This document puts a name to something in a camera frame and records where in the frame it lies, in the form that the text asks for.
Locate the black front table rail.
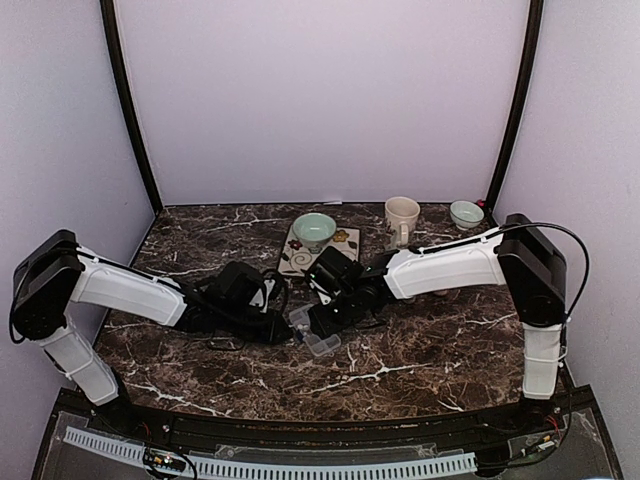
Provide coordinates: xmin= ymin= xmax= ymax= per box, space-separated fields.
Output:
xmin=74 ymin=394 xmax=573 ymax=451

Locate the white slotted cable duct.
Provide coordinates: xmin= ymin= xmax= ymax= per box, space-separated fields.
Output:
xmin=62 ymin=427 xmax=477 ymax=479

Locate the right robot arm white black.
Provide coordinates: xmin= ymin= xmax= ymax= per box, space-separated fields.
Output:
xmin=302 ymin=214 xmax=585 ymax=434

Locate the beige ceramic mug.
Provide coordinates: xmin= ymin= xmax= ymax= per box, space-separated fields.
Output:
xmin=384 ymin=196 xmax=421 ymax=250

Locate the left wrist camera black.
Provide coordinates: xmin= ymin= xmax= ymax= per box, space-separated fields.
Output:
xmin=250 ymin=269 xmax=289 ymax=314

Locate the clear plastic pill organizer box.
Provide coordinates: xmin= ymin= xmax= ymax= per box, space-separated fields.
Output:
xmin=287 ymin=304 xmax=341 ymax=358

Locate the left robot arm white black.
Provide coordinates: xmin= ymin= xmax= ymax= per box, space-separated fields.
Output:
xmin=8 ymin=229 xmax=291 ymax=436

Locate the square floral ceramic plate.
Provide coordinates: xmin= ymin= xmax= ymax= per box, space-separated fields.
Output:
xmin=277 ymin=227 xmax=361 ymax=277

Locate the right black frame post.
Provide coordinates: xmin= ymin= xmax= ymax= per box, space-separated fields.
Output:
xmin=485 ymin=0 xmax=545 ymax=212

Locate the left black frame post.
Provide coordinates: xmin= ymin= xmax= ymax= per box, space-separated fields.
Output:
xmin=99 ymin=0 xmax=164 ymax=216

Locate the black frame post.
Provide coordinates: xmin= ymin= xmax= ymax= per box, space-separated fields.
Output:
xmin=485 ymin=0 xmax=545 ymax=212
xmin=99 ymin=0 xmax=164 ymax=216

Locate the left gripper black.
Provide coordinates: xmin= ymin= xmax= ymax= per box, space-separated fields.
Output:
xmin=218 ymin=303 xmax=294 ymax=346

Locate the small green bowl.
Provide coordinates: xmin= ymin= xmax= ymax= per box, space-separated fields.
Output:
xmin=449 ymin=200 xmax=484 ymax=230

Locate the green ceramic bowl on plate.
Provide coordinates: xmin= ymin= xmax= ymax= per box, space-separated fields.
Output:
xmin=292 ymin=212 xmax=337 ymax=254

